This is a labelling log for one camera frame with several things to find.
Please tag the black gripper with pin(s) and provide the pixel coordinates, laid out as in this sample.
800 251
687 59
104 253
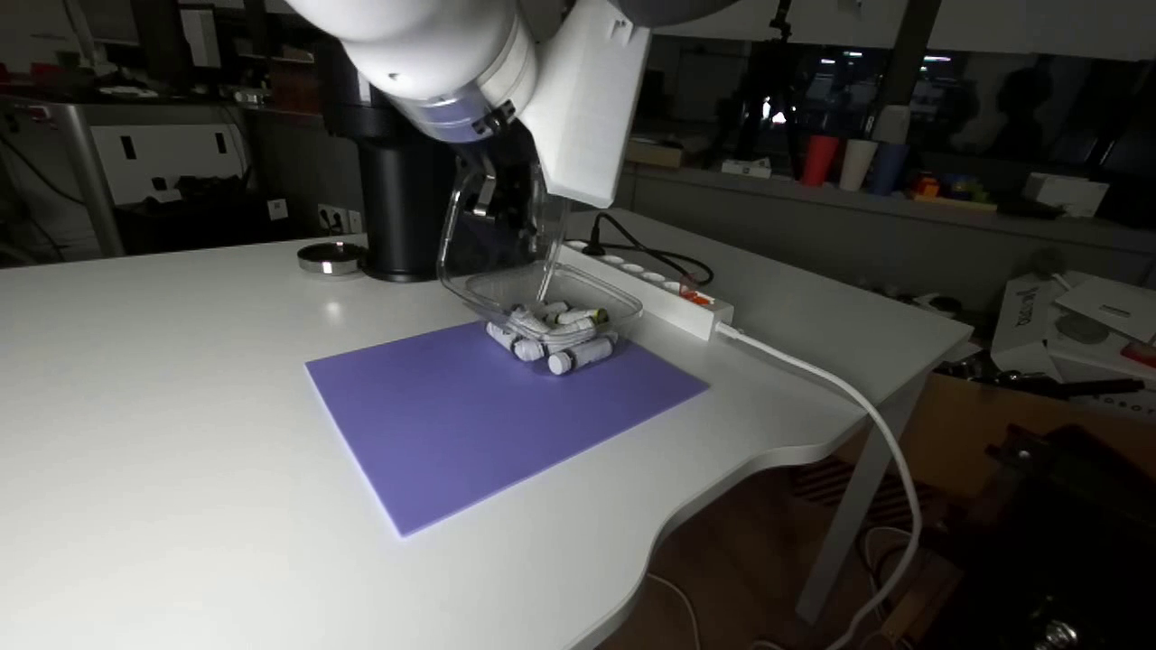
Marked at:
515 180

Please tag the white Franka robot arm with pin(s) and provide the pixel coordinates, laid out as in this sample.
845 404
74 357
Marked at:
433 47

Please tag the white power strip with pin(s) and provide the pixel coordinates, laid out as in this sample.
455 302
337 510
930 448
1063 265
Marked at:
687 315

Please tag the purple rectangular mat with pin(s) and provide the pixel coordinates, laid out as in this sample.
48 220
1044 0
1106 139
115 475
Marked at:
481 419

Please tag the black coffee machine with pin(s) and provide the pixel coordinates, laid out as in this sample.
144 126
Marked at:
397 203

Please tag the round metal disc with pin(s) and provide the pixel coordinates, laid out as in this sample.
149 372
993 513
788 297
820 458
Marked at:
330 257

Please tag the grey low cabinet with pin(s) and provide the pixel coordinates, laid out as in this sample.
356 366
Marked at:
844 240

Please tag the red cup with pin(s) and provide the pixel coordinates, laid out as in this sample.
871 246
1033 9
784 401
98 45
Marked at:
820 159

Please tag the white cup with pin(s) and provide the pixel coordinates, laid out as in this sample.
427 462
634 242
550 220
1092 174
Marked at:
857 162

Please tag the blue cup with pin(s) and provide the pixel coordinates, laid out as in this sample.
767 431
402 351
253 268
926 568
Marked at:
886 168

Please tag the metal table leg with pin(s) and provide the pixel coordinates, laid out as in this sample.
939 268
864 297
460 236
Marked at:
857 492

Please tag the small orange object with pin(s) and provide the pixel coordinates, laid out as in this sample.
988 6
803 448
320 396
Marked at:
926 190

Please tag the white background cabinet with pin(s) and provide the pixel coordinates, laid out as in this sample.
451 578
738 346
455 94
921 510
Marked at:
166 157

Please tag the white cardboard box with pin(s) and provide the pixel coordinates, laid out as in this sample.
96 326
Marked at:
1071 326

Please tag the small white box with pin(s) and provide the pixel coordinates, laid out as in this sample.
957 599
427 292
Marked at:
1067 197

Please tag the black floor equipment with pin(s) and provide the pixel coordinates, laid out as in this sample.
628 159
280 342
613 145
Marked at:
1059 541

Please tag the white wall outlet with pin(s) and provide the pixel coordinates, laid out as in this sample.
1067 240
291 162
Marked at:
337 218

